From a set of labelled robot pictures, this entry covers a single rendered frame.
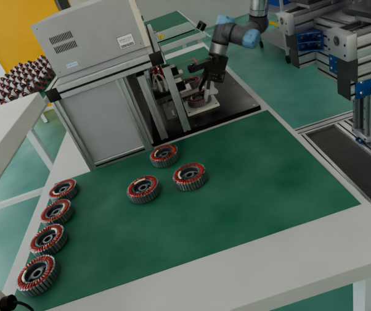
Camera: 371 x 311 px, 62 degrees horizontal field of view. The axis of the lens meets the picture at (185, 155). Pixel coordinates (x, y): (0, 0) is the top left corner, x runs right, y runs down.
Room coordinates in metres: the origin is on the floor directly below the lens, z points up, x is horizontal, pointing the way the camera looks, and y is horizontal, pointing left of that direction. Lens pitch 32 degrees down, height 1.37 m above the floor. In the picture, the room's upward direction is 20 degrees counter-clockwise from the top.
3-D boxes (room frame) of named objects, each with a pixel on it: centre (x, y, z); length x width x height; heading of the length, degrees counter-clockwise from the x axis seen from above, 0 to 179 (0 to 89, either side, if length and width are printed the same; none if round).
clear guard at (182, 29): (1.65, -0.15, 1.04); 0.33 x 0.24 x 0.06; 88
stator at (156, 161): (1.02, 0.07, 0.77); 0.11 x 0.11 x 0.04
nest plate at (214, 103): (1.35, -0.15, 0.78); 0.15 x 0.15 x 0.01; 88
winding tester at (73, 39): (1.49, 0.17, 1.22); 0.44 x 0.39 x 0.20; 178
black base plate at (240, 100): (1.47, -0.14, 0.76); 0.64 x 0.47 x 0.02; 178
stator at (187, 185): (0.84, 0.01, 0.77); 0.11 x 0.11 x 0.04
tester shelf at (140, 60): (1.48, 0.17, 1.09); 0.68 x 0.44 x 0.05; 178
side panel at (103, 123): (1.15, 0.26, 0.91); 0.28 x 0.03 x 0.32; 88
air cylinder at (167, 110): (1.35, 0.00, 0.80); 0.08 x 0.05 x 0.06; 178
